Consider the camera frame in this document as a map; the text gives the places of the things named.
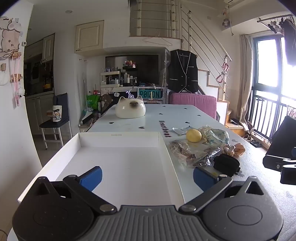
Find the black vest with white trim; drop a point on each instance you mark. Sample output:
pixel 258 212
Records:
pixel 182 72

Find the blue patterned white cloth pouch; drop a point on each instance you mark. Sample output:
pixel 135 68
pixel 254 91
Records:
pixel 214 136

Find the white cartoon tote bag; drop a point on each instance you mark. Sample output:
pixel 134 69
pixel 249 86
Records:
pixel 56 113

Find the yellow round sponge ball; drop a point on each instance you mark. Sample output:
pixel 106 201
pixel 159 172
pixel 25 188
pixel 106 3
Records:
pixel 193 135

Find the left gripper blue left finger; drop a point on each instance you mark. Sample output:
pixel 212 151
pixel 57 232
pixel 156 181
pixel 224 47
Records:
pixel 83 185

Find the black fabric scrunchie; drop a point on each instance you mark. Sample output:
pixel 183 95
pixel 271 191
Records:
pixel 226 164

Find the cream upper wall cabinet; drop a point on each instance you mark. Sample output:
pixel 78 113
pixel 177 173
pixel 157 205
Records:
pixel 89 39

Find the beige window curtain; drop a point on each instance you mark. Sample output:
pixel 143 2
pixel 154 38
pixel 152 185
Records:
pixel 246 78

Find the dark blue chair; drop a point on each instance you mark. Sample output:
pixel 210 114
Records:
pixel 61 99

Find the white ceramic cat figure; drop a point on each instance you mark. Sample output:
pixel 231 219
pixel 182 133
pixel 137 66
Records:
pixel 130 108

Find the green shopping bag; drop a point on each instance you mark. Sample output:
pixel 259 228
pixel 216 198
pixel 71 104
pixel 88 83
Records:
pixel 93 101

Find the bear pattern wall hanging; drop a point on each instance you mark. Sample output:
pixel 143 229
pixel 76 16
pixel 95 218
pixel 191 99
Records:
pixel 10 33

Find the teal POIZON sign box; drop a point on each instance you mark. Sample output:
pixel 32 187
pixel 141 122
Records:
pixel 151 93

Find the small white blue packet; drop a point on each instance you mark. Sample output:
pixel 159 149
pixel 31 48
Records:
pixel 181 131

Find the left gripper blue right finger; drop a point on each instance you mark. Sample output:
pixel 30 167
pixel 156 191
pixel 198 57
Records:
pixel 211 186

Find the beige silver satin scrunchie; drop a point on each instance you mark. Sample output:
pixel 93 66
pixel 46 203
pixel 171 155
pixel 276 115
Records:
pixel 233 150

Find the white cosmetics shelf rack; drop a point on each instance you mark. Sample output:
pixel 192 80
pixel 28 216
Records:
pixel 110 79

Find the white shallow tray box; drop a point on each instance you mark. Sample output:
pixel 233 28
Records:
pixel 136 167

